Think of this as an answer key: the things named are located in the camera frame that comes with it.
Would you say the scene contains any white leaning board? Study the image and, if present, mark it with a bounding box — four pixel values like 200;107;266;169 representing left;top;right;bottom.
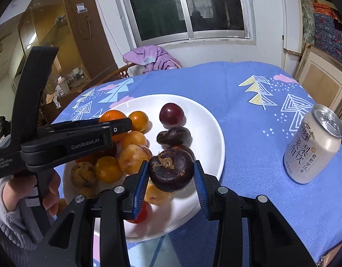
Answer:
281;0;303;55

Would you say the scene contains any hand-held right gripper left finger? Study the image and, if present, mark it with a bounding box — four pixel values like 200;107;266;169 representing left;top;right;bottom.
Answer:
23;160;149;267

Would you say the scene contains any stack of patterned boxes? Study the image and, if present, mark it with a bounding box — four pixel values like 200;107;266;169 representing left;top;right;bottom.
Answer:
313;3;342;67

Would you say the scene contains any white plate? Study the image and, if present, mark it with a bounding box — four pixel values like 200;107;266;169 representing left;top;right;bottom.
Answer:
62;94;225;242

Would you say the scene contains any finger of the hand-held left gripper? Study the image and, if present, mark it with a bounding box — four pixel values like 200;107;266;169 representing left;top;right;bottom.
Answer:
37;117;133;142
10;47;59;148

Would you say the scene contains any wooden picture frame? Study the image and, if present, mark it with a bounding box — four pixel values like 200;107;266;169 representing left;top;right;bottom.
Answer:
292;44;342;117

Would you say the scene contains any white framed window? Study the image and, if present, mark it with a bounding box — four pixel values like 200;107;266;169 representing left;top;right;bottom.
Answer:
110;0;256;52

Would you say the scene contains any green patterned board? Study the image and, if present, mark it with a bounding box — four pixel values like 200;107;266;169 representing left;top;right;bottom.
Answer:
296;0;316;51

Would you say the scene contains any wooden glass cabinet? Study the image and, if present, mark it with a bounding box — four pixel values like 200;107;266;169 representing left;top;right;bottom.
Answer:
18;0;118;103

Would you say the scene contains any blue printed tablecloth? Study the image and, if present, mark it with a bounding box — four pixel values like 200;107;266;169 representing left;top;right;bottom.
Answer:
53;61;342;267

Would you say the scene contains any tan round fruit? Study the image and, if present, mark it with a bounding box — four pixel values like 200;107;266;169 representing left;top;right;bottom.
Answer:
70;161;98;188
144;179;177;206
79;186;100;199
118;144;153;176

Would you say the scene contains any white beverage can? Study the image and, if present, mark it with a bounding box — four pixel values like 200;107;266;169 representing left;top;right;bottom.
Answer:
283;104;342;184

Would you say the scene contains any dark brown wrinkled fruit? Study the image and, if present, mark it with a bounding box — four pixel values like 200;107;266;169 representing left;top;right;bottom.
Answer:
156;126;191;146
167;144;196;163
148;150;195;193

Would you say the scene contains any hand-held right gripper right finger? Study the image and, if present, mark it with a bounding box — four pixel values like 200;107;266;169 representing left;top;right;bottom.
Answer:
194;160;317;267

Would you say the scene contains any small yellow-orange fruit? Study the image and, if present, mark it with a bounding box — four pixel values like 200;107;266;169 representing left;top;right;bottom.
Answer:
128;111;149;133
121;131;147;149

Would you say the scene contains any red cherry tomato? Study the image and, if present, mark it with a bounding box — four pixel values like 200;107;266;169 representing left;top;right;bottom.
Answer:
126;200;148;224

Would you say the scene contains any wooden chair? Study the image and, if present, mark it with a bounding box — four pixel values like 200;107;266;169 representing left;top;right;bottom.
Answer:
90;63;138;89

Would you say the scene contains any purple cloth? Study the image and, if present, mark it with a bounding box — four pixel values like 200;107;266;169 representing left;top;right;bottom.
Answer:
123;45;183;74

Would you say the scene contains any orange tangerine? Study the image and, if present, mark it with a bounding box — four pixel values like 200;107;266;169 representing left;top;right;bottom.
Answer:
93;156;123;184
99;110;129;142

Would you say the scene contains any person's left hand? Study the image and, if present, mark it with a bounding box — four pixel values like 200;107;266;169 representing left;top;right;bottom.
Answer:
2;170;61;217

